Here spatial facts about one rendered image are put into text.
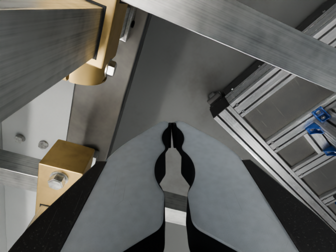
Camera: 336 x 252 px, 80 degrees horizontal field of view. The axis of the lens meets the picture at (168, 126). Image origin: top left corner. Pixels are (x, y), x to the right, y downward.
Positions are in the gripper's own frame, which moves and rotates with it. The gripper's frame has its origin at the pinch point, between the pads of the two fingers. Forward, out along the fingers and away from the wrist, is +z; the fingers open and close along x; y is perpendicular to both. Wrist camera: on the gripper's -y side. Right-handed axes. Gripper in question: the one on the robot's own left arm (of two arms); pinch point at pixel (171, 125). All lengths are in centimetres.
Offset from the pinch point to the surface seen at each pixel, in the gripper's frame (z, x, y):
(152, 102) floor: 90, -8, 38
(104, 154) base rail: 20.0, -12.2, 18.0
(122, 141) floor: 90, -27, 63
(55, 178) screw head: 6.4, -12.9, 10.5
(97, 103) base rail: 20.0, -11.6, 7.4
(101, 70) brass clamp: 7.0, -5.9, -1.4
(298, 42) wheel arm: 6.8, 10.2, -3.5
